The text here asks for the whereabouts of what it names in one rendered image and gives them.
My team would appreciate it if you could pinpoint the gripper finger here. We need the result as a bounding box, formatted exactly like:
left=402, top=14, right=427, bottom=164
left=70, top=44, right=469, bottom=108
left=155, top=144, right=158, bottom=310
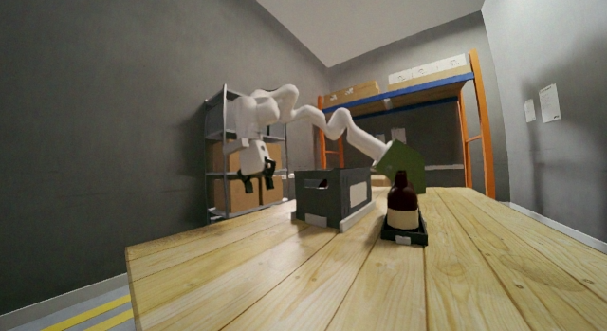
left=237, top=169, right=253, bottom=194
left=262, top=157, right=276, bottom=190

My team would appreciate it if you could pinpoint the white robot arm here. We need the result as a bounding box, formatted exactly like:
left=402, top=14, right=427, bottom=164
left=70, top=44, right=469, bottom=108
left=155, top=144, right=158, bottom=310
left=222, top=84, right=392, bottom=166

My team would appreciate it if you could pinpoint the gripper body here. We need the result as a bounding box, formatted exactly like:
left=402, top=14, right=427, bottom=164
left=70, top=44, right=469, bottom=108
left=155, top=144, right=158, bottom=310
left=239, top=140, right=270, bottom=175

